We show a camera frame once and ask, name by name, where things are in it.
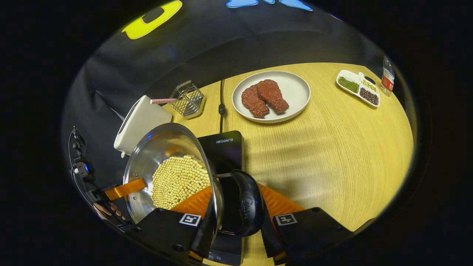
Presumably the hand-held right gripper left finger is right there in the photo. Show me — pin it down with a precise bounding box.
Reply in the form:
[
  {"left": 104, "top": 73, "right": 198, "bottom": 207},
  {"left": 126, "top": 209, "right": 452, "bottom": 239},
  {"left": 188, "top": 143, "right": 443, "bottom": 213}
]
[{"left": 131, "top": 185, "right": 222, "bottom": 265}]

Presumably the steel pot with black handle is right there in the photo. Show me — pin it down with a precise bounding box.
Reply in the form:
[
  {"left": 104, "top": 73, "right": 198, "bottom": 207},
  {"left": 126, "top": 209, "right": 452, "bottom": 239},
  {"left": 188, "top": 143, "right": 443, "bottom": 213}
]
[{"left": 123, "top": 123, "right": 265, "bottom": 238}]

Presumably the layer of yellow soybeans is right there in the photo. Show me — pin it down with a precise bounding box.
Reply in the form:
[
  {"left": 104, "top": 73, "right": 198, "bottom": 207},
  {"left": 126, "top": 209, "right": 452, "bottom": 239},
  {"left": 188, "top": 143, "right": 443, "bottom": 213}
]
[{"left": 151, "top": 155, "right": 211, "bottom": 210}]

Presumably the black induction cooktop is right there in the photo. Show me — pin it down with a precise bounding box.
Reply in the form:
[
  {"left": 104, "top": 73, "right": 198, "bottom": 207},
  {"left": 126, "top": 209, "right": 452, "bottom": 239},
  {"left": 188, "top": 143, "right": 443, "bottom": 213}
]
[{"left": 197, "top": 130, "right": 245, "bottom": 266}]

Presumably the white divided dish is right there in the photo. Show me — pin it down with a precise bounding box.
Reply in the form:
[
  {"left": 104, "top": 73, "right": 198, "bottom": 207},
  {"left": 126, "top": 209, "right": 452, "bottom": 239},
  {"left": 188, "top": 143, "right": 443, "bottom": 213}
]
[{"left": 336, "top": 69, "right": 381, "bottom": 108}]

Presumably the small wire basket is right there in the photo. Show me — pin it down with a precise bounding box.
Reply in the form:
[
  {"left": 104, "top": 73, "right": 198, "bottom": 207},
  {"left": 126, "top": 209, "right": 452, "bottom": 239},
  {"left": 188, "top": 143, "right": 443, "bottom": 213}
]
[{"left": 171, "top": 81, "right": 205, "bottom": 117}]

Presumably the heap of dark red beans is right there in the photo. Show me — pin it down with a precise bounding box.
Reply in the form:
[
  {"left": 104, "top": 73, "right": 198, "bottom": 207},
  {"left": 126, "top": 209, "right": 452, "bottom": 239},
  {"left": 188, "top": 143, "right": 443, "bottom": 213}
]
[{"left": 360, "top": 88, "right": 379, "bottom": 106}]

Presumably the heap of green mung beans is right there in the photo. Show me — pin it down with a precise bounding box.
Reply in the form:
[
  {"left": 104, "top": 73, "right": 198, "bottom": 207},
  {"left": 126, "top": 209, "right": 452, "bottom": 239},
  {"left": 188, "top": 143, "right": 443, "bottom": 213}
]
[{"left": 338, "top": 76, "right": 360, "bottom": 93}]

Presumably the round white plate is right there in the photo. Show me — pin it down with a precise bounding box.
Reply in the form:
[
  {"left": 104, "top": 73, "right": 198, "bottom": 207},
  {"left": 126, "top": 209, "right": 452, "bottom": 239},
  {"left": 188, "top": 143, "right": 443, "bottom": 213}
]
[{"left": 232, "top": 71, "right": 312, "bottom": 123}]

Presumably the brown meat slice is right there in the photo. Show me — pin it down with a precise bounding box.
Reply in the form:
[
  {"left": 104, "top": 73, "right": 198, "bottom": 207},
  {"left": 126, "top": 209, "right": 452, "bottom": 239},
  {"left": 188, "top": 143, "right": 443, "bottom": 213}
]
[
  {"left": 241, "top": 84, "right": 270, "bottom": 119},
  {"left": 257, "top": 79, "right": 290, "bottom": 114}
]

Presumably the black backdrop cloth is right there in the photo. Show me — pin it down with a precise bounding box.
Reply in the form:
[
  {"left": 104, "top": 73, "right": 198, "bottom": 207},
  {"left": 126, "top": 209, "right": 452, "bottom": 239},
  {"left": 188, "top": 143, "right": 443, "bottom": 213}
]
[{"left": 61, "top": 0, "right": 403, "bottom": 185}]

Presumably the black power cable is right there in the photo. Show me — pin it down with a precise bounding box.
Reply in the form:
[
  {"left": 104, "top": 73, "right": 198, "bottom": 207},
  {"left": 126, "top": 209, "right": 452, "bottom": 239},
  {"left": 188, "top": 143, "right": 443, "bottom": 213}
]
[{"left": 218, "top": 79, "right": 227, "bottom": 133}]

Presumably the white toaster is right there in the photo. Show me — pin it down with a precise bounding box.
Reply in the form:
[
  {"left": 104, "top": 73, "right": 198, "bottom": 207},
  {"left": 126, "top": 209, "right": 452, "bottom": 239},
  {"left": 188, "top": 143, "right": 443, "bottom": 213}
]
[{"left": 114, "top": 95, "right": 173, "bottom": 158}]

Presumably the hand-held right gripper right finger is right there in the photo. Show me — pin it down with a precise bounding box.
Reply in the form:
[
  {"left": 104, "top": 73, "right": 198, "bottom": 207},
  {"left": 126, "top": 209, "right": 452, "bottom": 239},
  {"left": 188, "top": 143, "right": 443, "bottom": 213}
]
[{"left": 259, "top": 183, "right": 353, "bottom": 266}]

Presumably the clear water bottle red label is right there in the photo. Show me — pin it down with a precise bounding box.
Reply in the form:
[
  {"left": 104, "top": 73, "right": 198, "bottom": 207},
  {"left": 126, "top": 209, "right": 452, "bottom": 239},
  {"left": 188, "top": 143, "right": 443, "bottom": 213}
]
[{"left": 381, "top": 56, "right": 395, "bottom": 97}]

